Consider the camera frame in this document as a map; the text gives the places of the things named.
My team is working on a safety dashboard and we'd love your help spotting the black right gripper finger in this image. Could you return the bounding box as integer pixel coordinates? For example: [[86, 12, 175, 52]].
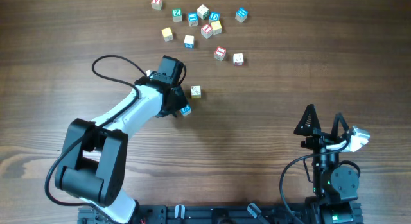
[[330, 113, 349, 137], [293, 104, 321, 135]]

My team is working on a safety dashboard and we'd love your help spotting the blue X letter block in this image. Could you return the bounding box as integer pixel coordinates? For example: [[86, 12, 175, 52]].
[[180, 104, 191, 116]]

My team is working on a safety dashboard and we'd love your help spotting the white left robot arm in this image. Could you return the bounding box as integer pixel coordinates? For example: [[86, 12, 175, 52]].
[[47, 76, 188, 223]]

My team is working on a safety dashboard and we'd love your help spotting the white block blue 2 side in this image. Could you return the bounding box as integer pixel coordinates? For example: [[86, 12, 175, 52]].
[[184, 35, 195, 49]]

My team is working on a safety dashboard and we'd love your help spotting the red I block lower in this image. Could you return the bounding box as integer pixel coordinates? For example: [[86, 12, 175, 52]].
[[214, 46, 227, 61]]

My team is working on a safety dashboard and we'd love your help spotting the red i block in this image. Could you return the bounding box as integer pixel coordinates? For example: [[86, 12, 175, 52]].
[[214, 46, 227, 61], [200, 23, 213, 39]]

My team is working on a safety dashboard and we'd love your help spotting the yellow S letter block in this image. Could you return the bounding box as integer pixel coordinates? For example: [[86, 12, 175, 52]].
[[161, 27, 173, 42]]

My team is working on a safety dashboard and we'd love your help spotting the red I block upper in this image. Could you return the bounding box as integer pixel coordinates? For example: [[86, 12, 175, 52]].
[[200, 23, 213, 39]]

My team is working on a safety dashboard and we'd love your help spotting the blue L letter block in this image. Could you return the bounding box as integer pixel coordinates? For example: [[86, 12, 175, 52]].
[[187, 13, 198, 27]]

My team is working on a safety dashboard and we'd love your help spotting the yellow top block by D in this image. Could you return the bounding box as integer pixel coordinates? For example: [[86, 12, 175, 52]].
[[211, 21, 222, 35]]

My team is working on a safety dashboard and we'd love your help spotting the green Z letter block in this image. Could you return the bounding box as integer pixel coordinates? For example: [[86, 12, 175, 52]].
[[172, 8, 182, 22]]

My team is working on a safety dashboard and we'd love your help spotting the blue D letter block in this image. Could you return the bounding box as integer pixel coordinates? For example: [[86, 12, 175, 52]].
[[209, 12, 220, 23]]

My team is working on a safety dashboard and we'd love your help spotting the white block green side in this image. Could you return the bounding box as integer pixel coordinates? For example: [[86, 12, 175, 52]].
[[197, 4, 209, 20]]

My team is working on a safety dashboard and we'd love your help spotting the red Y block far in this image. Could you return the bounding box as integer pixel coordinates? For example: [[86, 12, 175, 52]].
[[151, 0, 163, 10]]

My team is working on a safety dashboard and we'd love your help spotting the blue top block far right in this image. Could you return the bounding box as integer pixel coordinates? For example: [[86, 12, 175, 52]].
[[235, 8, 248, 23]]

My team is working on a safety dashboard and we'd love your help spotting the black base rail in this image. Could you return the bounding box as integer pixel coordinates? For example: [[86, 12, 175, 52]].
[[76, 203, 363, 224]]

